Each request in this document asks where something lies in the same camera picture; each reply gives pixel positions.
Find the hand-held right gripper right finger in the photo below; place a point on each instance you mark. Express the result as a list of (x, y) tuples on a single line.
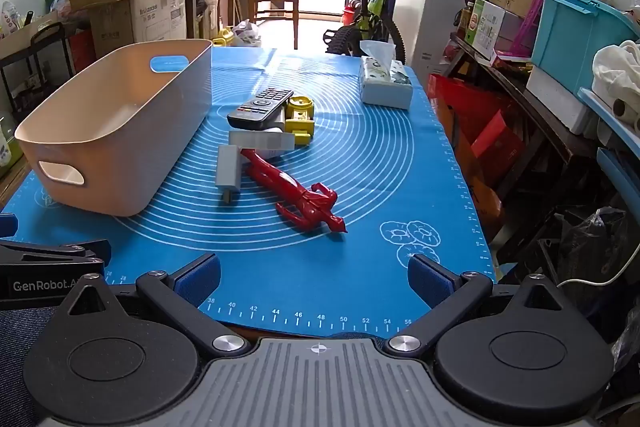
[(430, 279)]

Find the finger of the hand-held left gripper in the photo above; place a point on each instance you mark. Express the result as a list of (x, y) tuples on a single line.
[(6, 226), (104, 252)]

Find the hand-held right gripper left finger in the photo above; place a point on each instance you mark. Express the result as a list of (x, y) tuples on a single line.
[(200, 279)]

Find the beige plastic basket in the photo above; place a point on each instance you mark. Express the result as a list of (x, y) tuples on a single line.
[(125, 132)]

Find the white power adapter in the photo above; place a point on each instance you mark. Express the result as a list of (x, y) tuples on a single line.
[(262, 140)]

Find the black remote control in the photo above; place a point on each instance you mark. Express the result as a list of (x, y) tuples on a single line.
[(260, 107)]

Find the person's denim trousers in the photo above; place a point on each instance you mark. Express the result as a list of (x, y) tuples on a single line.
[(20, 357)]

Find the grey power adapter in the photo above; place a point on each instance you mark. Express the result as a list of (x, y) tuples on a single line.
[(228, 169)]

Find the blue silicone mat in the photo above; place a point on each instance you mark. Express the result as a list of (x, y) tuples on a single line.
[(350, 187)]

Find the red paper bags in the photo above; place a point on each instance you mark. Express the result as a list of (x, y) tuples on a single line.
[(475, 122)]

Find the black plastic bag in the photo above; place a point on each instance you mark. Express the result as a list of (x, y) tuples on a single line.
[(590, 242)]

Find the black metal rack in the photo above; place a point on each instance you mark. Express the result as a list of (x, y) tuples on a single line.
[(45, 52)]

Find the yellow plastic toy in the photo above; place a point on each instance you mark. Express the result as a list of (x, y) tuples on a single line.
[(300, 124)]

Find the tissue box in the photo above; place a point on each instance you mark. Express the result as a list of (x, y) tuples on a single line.
[(385, 82)]

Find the dark wooden side table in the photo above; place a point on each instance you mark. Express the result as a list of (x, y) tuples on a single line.
[(520, 92)]

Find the light blue shelf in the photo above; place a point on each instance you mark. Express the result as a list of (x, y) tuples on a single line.
[(615, 157)]

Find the white foam block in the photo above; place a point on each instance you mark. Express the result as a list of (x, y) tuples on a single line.
[(560, 99)]

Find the yellow detergent bottle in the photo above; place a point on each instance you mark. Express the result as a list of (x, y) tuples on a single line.
[(222, 38)]

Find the small white plastic bag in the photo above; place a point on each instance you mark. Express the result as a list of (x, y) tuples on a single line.
[(247, 34)]

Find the green white carton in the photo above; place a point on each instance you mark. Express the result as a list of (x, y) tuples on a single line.
[(487, 24)]

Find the white cabinet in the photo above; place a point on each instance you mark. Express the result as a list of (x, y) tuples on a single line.
[(425, 7)]

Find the red bucket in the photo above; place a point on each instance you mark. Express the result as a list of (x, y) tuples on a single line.
[(350, 14)]

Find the teal plastic bin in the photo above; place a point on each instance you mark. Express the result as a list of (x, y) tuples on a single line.
[(570, 37)]

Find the white cloth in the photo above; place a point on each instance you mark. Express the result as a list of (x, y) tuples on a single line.
[(615, 67)]

